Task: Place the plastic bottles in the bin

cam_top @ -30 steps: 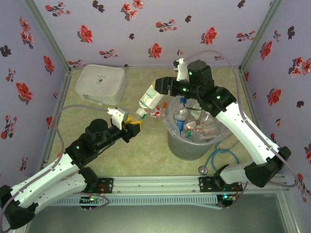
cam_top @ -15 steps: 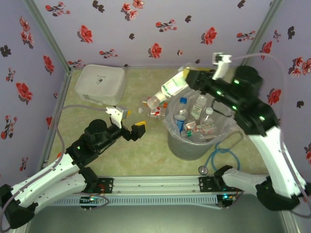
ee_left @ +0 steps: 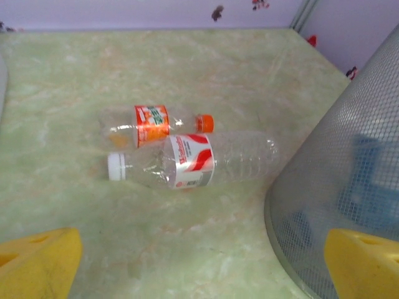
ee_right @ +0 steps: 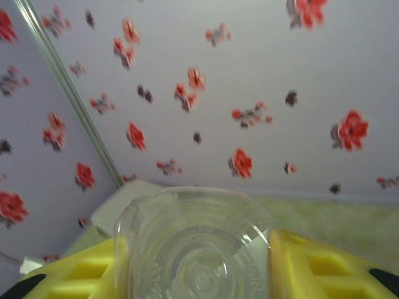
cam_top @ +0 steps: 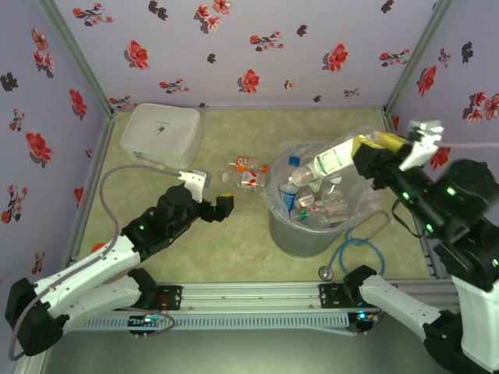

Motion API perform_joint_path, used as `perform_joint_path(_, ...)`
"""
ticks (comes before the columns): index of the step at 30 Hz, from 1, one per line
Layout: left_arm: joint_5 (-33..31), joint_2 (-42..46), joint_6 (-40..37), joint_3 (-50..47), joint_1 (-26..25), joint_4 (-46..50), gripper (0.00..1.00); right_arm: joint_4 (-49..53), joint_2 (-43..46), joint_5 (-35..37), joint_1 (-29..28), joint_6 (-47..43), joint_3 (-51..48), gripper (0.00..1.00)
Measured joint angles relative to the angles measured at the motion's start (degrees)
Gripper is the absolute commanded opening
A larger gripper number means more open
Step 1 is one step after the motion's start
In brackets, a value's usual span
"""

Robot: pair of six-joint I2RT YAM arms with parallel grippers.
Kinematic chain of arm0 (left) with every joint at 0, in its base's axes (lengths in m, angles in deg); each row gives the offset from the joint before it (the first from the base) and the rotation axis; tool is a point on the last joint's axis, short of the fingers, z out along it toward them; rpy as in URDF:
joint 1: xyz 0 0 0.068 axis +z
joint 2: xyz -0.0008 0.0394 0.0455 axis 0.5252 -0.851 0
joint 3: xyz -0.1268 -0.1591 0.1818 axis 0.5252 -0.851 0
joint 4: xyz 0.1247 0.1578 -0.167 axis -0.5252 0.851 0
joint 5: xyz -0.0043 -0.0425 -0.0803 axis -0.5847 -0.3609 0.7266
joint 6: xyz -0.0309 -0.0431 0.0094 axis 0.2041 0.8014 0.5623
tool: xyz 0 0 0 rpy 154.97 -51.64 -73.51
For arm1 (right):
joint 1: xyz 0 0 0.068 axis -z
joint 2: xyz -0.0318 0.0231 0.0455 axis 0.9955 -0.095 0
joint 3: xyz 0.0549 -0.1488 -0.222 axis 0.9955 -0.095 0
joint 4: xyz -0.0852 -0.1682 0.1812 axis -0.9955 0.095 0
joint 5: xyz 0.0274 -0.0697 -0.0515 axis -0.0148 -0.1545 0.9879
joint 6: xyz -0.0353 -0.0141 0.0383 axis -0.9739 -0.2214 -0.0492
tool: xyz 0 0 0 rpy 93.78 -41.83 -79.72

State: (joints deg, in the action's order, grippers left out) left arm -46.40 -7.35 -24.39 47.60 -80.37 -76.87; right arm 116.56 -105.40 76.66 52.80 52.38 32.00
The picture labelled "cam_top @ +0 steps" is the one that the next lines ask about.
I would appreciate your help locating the clear bottle red label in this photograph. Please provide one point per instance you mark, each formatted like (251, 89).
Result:
(306, 202)

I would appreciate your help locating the small clear bottle blue cap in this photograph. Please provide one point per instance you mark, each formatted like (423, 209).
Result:
(294, 160)

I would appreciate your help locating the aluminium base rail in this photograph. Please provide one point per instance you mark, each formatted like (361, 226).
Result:
(249, 296)

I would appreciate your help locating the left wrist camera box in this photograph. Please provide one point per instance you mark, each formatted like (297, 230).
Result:
(195, 183)

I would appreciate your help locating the bottle blue label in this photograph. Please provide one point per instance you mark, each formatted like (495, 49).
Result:
(287, 198)

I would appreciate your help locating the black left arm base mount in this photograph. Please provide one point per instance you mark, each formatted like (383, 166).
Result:
(171, 296)

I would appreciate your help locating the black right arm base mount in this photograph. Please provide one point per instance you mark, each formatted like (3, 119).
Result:
(331, 296)

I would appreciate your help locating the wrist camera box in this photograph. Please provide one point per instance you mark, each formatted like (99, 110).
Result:
(423, 144)
(195, 183)

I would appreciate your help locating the blue stethoscope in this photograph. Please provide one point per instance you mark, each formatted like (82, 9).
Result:
(326, 272)

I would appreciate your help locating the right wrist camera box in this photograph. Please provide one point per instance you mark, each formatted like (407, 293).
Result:
(423, 144)

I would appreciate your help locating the aluminium frame post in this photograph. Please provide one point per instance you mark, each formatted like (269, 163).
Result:
(421, 46)
(74, 43)

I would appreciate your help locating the white plastic storage box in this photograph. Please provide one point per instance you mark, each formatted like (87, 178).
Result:
(160, 124)

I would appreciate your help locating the white bottle green label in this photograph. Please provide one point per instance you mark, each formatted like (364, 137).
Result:
(331, 161)

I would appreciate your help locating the grey round bin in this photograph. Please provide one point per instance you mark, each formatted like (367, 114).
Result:
(300, 243)

